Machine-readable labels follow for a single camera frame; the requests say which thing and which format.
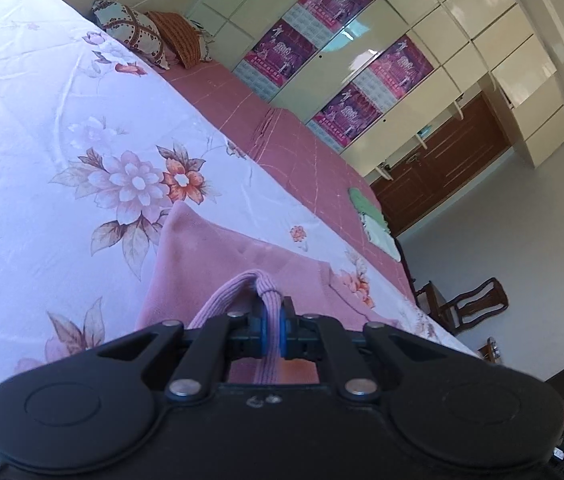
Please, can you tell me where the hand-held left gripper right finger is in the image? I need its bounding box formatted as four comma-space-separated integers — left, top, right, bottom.
281, 297, 465, 402

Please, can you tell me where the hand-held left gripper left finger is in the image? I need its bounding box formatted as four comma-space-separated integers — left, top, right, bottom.
96, 300, 269, 402

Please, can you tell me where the pink sweater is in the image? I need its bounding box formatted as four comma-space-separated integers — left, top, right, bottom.
134, 205, 403, 386

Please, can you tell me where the white folded cloth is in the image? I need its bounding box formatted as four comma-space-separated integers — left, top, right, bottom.
362, 215, 403, 262

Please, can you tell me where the green folded cloth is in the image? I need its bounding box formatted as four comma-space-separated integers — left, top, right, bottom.
348, 187, 389, 234

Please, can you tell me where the brown wooden chair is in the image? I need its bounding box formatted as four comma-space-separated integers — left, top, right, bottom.
414, 277, 511, 337

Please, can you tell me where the pink bedspread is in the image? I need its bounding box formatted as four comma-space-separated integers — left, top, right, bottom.
159, 57, 403, 261

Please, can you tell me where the brown wooden cabinet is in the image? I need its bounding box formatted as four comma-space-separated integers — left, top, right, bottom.
369, 92, 513, 239

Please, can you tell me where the white floral bed sheet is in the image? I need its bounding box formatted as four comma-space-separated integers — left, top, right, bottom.
0, 0, 483, 476

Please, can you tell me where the patterned pillow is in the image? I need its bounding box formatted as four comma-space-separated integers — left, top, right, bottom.
187, 17, 215, 62
92, 0, 176, 71

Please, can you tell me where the orange pillow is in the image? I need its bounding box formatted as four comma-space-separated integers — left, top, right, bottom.
147, 10, 203, 69

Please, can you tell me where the cream wardrobe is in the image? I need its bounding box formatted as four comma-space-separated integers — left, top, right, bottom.
182, 0, 564, 182

